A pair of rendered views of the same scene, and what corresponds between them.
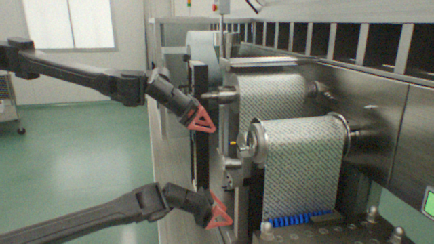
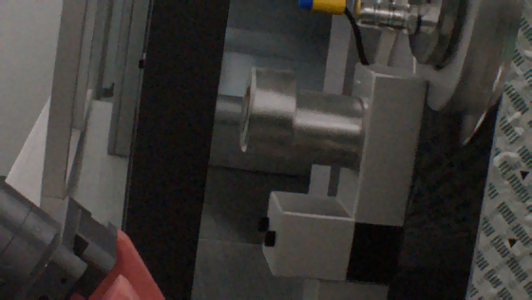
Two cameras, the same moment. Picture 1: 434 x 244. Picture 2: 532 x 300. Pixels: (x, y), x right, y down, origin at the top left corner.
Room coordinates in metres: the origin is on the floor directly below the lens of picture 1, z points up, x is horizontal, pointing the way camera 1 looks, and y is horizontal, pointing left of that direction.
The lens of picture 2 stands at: (0.22, -0.10, 1.25)
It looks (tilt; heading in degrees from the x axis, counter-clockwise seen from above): 7 degrees down; 8
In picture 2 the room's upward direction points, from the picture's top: 8 degrees clockwise
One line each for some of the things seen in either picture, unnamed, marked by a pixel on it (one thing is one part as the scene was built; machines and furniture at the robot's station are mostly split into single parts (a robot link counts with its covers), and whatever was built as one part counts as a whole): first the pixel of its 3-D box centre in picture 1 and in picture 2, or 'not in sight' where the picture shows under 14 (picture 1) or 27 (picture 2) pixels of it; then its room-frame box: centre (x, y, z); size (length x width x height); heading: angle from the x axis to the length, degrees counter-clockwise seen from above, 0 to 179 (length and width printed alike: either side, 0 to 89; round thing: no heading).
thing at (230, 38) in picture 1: (226, 38); not in sight; (1.52, -0.05, 1.50); 0.14 x 0.14 x 0.06
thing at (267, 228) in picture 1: (267, 229); not in sight; (0.67, -0.14, 1.05); 0.04 x 0.04 x 0.04
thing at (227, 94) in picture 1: (226, 95); not in sight; (1.04, -0.03, 1.33); 0.06 x 0.06 x 0.06; 14
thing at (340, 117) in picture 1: (333, 135); not in sight; (0.86, -0.36, 1.25); 0.15 x 0.01 x 0.15; 14
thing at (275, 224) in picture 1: (302, 219); not in sight; (0.75, -0.25, 1.03); 0.21 x 0.04 x 0.03; 104
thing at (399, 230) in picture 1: (399, 234); not in sight; (0.66, -0.48, 1.05); 0.04 x 0.04 x 0.04
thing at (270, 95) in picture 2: (226, 163); (267, 111); (0.82, -0.03, 1.18); 0.04 x 0.02 x 0.04; 14
